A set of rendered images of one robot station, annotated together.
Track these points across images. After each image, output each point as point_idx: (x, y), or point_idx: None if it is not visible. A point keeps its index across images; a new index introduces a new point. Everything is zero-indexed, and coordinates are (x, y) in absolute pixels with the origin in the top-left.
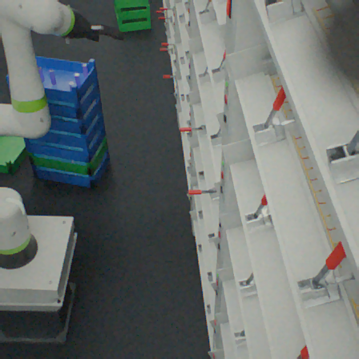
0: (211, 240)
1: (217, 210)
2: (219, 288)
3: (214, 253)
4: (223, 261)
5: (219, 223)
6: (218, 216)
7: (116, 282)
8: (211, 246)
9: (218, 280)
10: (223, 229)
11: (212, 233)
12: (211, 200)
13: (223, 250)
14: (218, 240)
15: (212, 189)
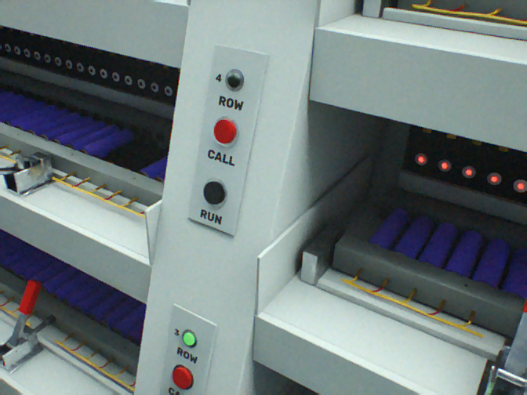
0: (11, 356)
1: (60, 205)
2: (202, 384)
3: (39, 385)
4: (268, 215)
5: (183, 124)
6: (77, 213)
7: None
8: (18, 375)
9: (190, 359)
10: (273, 65)
11: (7, 340)
12: (19, 197)
13: (268, 165)
14: (169, 208)
15: (20, 159)
